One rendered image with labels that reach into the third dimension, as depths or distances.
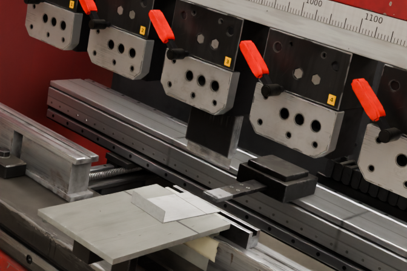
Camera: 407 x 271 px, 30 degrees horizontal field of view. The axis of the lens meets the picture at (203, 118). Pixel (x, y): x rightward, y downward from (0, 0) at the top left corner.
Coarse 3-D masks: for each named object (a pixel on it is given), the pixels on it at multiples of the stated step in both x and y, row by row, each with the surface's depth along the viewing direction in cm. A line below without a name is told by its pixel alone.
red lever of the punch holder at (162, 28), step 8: (152, 16) 126; (160, 16) 126; (160, 24) 125; (168, 24) 126; (160, 32) 125; (168, 32) 125; (168, 40) 125; (168, 48) 125; (176, 48) 125; (168, 56) 124; (176, 56) 124; (184, 56) 125
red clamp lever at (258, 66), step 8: (240, 48) 114; (248, 48) 114; (256, 48) 115; (248, 56) 113; (256, 56) 113; (248, 64) 114; (256, 64) 113; (264, 64) 114; (256, 72) 113; (264, 72) 113; (264, 80) 113; (264, 88) 112; (272, 88) 111; (280, 88) 113; (264, 96) 112
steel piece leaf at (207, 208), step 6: (186, 192) 136; (186, 198) 133; (192, 198) 134; (198, 198) 134; (192, 204) 131; (198, 204) 132; (204, 204) 132; (204, 210) 130; (210, 210) 130; (216, 210) 131
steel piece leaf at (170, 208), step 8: (136, 192) 127; (136, 200) 127; (144, 200) 125; (152, 200) 130; (160, 200) 130; (168, 200) 131; (176, 200) 132; (184, 200) 132; (144, 208) 125; (152, 208) 124; (160, 208) 122; (168, 208) 128; (176, 208) 128; (184, 208) 129; (192, 208) 130; (152, 216) 124; (160, 216) 122; (168, 216) 125; (176, 216) 125; (184, 216) 126; (192, 216) 127
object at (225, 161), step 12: (192, 108) 132; (192, 120) 132; (204, 120) 130; (216, 120) 128; (228, 120) 126; (240, 120) 127; (192, 132) 132; (204, 132) 130; (216, 132) 128; (228, 132) 127; (192, 144) 134; (204, 144) 130; (216, 144) 129; (228, 144) 127; (204, 156) 132; (216, 156) 130; (228, 156) 127; (228, 168) 128
